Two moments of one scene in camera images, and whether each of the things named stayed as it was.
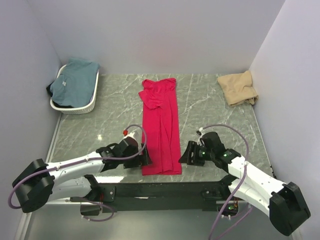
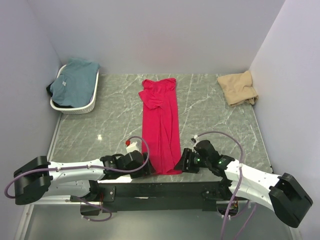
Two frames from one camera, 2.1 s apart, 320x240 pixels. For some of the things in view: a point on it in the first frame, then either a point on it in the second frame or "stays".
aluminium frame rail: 50,149 stays
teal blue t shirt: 75,85 stays
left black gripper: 139,159 -> 146,165
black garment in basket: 48,90 stays
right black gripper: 192,153 -> 187,160
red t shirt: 160,134 stays
